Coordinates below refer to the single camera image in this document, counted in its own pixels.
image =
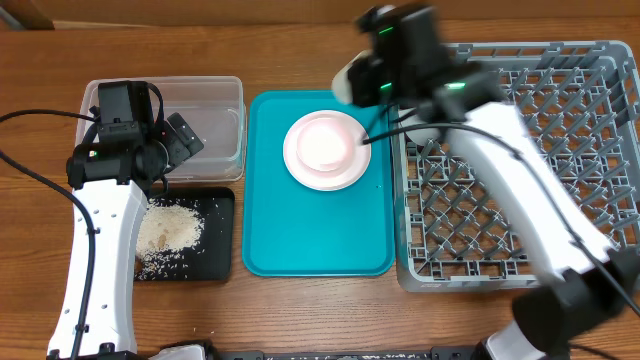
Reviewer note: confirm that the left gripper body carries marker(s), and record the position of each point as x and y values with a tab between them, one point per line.
173	150

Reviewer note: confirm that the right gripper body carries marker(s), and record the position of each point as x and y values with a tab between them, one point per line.
379	82

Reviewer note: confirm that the white cup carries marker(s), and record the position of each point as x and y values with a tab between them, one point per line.
341	86

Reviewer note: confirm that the grey bowl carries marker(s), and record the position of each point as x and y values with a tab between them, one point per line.
422	136

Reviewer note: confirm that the pink bowl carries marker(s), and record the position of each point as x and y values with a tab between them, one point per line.
324	145

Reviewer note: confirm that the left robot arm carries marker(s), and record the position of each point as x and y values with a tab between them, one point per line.
110	199

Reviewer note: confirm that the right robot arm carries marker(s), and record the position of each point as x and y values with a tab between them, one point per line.
583	280

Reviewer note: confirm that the grey dishwasher rack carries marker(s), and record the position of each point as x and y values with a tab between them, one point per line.
580	101

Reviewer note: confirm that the clear plastic storage bin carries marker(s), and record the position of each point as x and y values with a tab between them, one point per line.
213	106

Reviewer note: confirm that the white pink plate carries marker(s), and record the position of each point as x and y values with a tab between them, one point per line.
335	180

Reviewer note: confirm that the pile of white rice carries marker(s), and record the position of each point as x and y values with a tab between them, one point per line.
167	235

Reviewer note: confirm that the black plastic tray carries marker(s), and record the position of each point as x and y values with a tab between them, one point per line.
220	235

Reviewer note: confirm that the teal serving tray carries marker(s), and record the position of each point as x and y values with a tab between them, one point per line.
292	230

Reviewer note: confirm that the cardboard backdrop wall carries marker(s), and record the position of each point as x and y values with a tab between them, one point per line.
49	14

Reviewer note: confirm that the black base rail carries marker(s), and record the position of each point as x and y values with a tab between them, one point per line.
206	350

